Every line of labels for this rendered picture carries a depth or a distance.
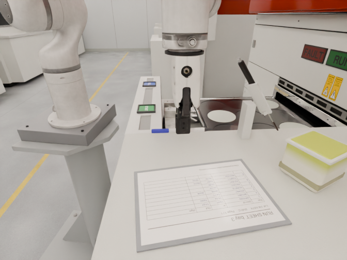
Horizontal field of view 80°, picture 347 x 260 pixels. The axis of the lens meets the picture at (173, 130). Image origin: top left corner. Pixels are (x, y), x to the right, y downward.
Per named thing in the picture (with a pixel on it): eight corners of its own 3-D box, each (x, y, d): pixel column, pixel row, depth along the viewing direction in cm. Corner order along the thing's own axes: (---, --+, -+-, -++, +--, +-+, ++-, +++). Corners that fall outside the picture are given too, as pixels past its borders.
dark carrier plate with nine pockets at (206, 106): (272, 99, 91) (272, 97, 90) (329, 140, 61) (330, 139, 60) (194, 100, 89) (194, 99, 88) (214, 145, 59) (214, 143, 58)
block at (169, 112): (185, 113, 81) (185, 106, 79) (186, 117, 78) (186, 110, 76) (164, 114, 80) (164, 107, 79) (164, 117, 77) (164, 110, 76)
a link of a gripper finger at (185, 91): (191, 109, 37) (187, 120, 42) (188, 71, 39) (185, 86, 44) (184, 109, 37) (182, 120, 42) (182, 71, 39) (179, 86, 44)
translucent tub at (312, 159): (301, 158, 42) (312, 128, 38) (342, 181, 36) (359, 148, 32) (275, 169, 39) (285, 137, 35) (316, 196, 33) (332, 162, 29)
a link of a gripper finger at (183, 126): (192, 110, 41) (191, 139, 44) (190, 104, 44) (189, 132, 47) (176, 110, 41) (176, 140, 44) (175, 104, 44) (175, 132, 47)
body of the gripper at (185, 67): (210, 48, 35) (205, 110, 40) (199, 43, 44) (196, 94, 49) (165, 48, 34) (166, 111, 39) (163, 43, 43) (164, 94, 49)
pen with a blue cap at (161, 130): (212, 126, 48) (151, 128, 47) (213, 128, 47) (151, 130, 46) (211, 130, 48) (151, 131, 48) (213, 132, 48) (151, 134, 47)
